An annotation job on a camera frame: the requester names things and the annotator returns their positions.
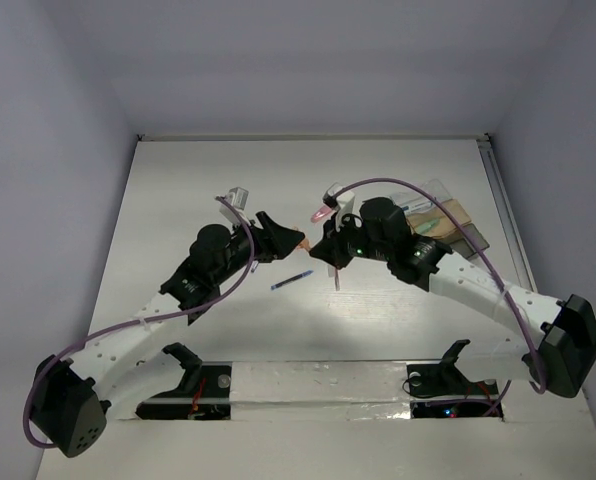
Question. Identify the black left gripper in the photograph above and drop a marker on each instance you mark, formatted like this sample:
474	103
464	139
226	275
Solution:
274	242

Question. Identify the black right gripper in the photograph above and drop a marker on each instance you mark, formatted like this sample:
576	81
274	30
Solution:
334	229

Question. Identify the orange highlighter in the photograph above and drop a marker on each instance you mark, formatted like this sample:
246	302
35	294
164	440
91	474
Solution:
304	243

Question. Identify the pink highlighter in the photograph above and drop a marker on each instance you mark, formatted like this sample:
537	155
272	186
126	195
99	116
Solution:
324	212

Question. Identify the white marker blue cap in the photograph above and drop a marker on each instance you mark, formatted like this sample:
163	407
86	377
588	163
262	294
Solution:
418	205

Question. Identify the green correction tape pen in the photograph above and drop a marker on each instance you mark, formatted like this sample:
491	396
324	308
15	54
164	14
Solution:
426	226

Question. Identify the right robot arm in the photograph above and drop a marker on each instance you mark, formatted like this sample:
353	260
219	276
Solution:
563	332

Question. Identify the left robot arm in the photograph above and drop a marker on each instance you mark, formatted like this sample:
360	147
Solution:
114	369

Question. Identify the stationery organizer box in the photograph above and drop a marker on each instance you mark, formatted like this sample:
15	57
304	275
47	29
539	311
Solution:
446	231

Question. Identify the red gel pen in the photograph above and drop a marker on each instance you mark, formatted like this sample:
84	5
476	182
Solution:
333	274

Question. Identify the blue ink refill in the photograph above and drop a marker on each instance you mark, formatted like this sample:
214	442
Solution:
291	280

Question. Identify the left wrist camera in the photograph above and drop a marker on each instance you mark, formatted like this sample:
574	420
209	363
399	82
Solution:
233	204

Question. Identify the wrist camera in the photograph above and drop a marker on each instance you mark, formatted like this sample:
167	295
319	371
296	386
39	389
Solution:
233	204
337	199

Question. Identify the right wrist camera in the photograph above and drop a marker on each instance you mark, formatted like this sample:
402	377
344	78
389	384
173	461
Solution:
337	199

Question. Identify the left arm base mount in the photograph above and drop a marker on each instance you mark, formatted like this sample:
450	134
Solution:
182	374

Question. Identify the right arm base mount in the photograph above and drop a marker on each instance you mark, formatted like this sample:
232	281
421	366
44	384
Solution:
442	378

